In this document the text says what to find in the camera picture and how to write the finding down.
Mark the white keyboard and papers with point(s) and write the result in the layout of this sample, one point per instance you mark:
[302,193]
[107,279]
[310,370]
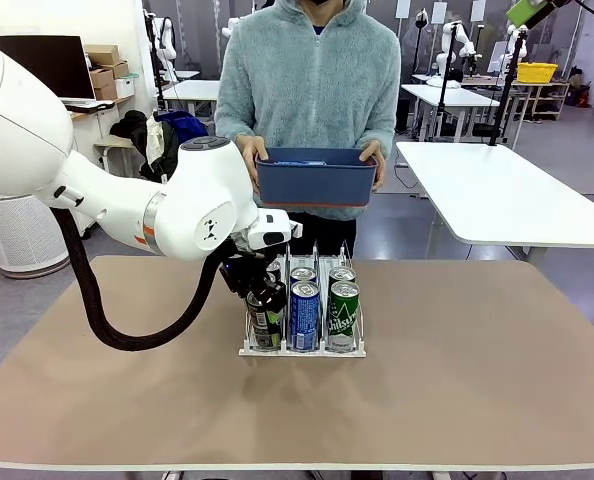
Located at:
[84,104]

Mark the blue jacket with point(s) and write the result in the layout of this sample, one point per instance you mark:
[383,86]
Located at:
[182,120]

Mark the green Chilsung cider can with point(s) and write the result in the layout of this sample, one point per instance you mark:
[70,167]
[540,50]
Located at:
[343,320]
[342,274]

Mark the cardboard box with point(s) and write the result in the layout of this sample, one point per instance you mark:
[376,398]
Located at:
[119,70]
[102,52]
[106,92]
[101,77]

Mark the dark blue plastic bin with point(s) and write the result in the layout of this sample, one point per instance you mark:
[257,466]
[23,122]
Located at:
[317,182]

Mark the white paper sign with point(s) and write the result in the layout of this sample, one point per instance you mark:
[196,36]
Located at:
[478,10]
[402,7]
[438,12]

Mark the black bag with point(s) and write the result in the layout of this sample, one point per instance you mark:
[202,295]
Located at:
[127,122]

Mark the black camera stand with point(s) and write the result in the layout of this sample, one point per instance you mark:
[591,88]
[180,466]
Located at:
[507,85]

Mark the yellow plastic basket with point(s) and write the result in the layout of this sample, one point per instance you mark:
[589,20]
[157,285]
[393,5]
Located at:
[537,72]

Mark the white storage box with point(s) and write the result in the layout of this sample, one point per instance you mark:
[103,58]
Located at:
[125,86]

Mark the clear acrylic can rack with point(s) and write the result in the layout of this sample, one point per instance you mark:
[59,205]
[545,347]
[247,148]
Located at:
[302,353]

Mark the red fire extinguisher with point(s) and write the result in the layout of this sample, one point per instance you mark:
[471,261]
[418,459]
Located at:
[581,96]

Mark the black coat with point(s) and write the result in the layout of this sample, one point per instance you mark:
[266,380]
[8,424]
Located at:
[149,170]

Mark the person's right forearm teal sleeve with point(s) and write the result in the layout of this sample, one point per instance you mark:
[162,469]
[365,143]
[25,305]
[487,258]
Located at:
[232,131]

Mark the person's left forearm teal sleeve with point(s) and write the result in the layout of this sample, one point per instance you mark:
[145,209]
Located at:
[384,135]

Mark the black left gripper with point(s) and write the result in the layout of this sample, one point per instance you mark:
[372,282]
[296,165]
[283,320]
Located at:
[242,272]

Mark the black beverage can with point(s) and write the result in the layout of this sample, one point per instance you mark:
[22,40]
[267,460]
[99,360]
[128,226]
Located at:
[262,334]
[274,278]
[276,265]

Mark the wooden shelf table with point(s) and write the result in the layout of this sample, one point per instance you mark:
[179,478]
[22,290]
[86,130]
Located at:
[547,100]

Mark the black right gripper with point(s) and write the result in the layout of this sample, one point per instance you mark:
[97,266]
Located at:
[554,4]

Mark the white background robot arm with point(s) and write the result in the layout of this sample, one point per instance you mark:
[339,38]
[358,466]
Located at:
[514,40]
[164,40]
[232,27]
[449,45]

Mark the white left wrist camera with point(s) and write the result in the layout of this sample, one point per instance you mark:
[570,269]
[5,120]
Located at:
[272,227]

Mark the person in teal fleece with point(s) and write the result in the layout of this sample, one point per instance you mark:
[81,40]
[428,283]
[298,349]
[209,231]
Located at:
[317,90]

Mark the person's left hand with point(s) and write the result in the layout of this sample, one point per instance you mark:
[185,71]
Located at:
[379,160]

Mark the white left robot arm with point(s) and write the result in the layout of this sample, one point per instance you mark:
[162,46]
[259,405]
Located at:
[102,190]

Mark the cream cloth garment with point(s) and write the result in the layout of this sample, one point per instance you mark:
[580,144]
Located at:
[153,135]

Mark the person's right hand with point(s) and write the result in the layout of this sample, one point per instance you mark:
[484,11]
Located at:
[249,150]

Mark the white air purifier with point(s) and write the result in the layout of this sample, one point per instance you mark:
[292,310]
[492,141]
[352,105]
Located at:
[22,235]

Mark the black computer monitor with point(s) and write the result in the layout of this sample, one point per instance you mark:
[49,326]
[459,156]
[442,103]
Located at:
[47,60]

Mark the white background table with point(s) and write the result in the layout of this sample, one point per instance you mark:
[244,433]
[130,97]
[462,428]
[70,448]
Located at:
[457,97]
[192,90]

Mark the black tripod stand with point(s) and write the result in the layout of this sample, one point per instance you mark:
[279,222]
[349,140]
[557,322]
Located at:
[443,100]

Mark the white desk with cabinet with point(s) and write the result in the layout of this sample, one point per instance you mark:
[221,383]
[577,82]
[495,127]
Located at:
[89,150]

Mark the small beige side table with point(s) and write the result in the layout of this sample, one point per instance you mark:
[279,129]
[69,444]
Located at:
[108,145]

